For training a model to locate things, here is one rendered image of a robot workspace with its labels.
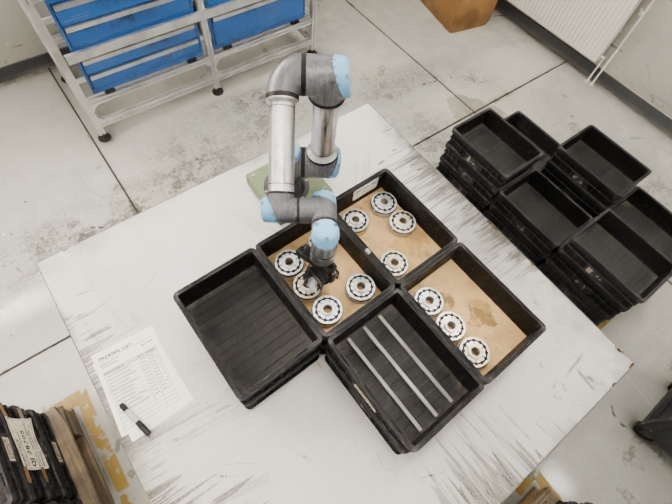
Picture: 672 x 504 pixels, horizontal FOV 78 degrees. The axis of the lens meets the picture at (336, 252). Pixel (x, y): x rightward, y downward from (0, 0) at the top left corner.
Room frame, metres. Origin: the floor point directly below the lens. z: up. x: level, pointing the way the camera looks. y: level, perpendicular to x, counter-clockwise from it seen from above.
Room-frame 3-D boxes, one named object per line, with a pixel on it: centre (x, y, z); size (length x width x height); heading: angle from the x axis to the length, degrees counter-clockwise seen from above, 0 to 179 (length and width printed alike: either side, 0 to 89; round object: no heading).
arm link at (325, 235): (0.59, 0.04, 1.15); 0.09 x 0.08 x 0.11; 10
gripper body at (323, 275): (0.58, 0.03, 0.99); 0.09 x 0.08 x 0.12; 46
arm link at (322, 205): (0.69, 0.07, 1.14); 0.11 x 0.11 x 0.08; 10
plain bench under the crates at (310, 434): (0.54, -0.03, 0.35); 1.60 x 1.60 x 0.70; 45
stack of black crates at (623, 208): (1.38, -1.59, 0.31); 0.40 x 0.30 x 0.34; 45
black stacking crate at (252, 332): (0.40, 0.24, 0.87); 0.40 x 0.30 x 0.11; 46
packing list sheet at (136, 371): (0.20, 0.58, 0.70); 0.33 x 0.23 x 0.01; 45
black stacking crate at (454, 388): (0.34, -0.26, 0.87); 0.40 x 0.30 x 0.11; 46
